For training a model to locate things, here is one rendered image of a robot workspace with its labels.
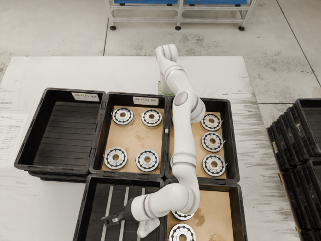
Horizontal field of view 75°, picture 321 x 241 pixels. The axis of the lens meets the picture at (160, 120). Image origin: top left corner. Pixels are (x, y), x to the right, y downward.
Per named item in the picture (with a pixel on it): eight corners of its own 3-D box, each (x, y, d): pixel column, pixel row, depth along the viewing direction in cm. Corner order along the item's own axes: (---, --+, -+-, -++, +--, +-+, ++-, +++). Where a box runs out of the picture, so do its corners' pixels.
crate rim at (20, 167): (47, 90, 103) (45, 86, 101) (107, 93, 103) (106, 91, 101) (15, 169, 83) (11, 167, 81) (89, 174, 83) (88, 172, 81)
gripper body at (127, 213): (146, 191, 70) (128, 197, 76) (128, 202, 63) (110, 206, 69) (154, 213, 69) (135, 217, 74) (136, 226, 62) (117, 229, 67)
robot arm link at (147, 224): (138, 239, 62) (153, 238, 58) (126, 202, 64) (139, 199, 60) (157, 224, 69) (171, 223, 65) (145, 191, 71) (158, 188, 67)
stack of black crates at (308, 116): (265, 127, 183) (295, 98, 144) (298, 127, 185) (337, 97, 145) (279, 172, 164) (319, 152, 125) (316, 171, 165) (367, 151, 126)
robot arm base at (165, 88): (161, 82, 132) (159, 63, 116) (175, 82, 131) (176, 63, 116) (161, 94, 127) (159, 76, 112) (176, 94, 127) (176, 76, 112)
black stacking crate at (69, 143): (55, 101, 111) (46, 88, 101) (111, 104, 111) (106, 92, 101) (28, 175, 92) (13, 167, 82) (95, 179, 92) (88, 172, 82)
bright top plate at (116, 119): (114, 106, 105) (114, 105, 105) (134, 107, 105) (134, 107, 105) (111, 124, 100) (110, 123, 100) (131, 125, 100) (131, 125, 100)
